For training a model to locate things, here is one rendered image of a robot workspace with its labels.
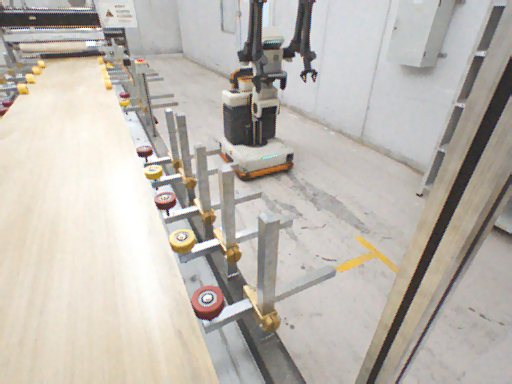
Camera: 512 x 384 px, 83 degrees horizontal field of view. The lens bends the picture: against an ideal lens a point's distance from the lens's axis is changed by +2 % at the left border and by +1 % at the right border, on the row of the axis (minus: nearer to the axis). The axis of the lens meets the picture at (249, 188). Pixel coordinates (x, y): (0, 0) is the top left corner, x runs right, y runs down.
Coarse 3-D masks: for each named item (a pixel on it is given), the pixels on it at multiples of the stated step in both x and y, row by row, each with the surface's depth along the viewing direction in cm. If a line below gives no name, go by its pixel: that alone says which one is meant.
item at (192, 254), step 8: (288, 216) 110; (280, 224) 106; (288, 224) 108; (240, 232) 102; (248, 232) 102; (256, 232) 102; (216, 240) 98; (240, 240) 101; (200, 248) 95; (208, 248) 96; (216, 248) 97; (184, 256) 93; (192, 256) 94; (200, 256) 96
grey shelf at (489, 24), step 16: (496, 0) 189; (496, 16) 201; (480, 32) 200; (480, 48) 210; (480, 64) 219; (464, 80) 215; (464, 96) 230; (448, 112) 230; (448, 128) 242; (448, 144) 248; (432, 160) 252; (432, 176) 269; (496, 224) 219
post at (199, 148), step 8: (200, 144) 100; (200, 152) 100; (200, 160) 102; (200, 168) 104; (200, 176) 105; (208, 176) 107; (200, 184) 107; (208, 184) 108; (200, 192) 110; (208, 192) 110; (200, 200) 113; (208, 200) 112; (208, 208) 114
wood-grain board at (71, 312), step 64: (64, 64) 371; (0, 128) 174; (64, 128) 174; (0, 192) 113; (64, 192) 113; (128, 192) 113; (0, 256) 84; (64, 256) 84; (128, 256) 84; (0, 320) 67; (64, 320) 67; (128, 320) 67; (192, 320) 67
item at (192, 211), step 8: (248, 192) 128; (256, 192) 128; (216, 200) 122; (240, 200) 125; (248, 200) 127; (184, 208) 118; (192, 208) 118; (216, 208) 121; (168, 216) 113; (176, 216) 114; (184, 216) 116
